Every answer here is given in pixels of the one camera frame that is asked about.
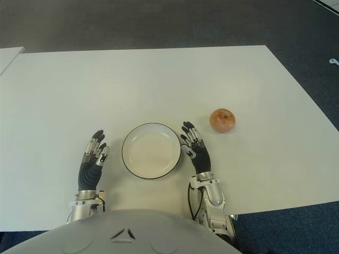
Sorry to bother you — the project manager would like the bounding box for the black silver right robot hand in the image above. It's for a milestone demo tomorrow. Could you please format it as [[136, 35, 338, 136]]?
[[180, 121, 212, 176]]

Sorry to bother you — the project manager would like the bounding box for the grey robot torso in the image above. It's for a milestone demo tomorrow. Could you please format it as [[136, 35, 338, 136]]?
[[0, 208, 242, 254]]

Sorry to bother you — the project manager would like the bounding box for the white plate with black rim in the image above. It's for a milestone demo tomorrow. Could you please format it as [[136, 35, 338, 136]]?
[[121, 122, 183, 181]]

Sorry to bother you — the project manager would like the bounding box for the white side table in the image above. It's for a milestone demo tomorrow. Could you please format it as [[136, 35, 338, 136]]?
[[0, 47, 25, 76]]

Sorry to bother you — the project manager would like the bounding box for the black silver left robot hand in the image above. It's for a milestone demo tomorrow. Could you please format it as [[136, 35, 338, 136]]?
[[77, 129, 110, 192]]

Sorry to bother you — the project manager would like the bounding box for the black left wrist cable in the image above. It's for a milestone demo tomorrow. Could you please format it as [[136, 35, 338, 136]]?
[[95, 190, 107, 213]]

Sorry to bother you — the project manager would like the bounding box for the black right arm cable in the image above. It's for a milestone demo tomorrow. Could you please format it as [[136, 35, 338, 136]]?
[[188, 182, 203, 221]]

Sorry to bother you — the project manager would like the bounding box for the red yellow apple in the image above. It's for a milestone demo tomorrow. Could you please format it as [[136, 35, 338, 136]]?
[[209, 108, 236, 133]]

